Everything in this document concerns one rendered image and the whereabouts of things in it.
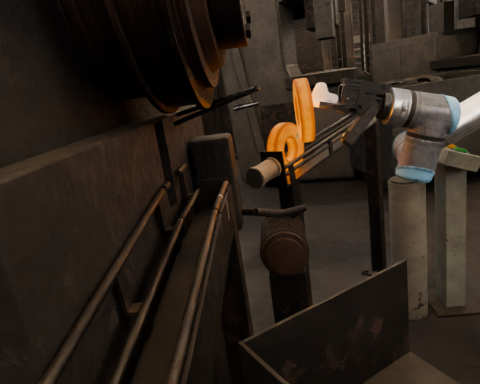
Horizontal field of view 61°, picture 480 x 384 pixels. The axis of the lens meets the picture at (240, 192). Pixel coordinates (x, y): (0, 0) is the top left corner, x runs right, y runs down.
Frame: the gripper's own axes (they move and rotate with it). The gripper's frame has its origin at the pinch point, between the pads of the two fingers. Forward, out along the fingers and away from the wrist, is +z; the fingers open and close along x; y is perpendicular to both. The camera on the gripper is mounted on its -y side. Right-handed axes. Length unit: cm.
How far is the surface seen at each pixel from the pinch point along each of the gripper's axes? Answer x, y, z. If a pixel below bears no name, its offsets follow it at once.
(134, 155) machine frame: 45, -9, 28
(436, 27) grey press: -330, 75, -147
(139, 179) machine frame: 45, -13, 27
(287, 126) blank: -14.1, -7.9, 1.8
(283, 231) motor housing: 4.5, -32.6, -0.4
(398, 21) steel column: -818, 156, -246
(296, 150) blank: -17.3, -14.8, -2.1
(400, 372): 67, -23, -8
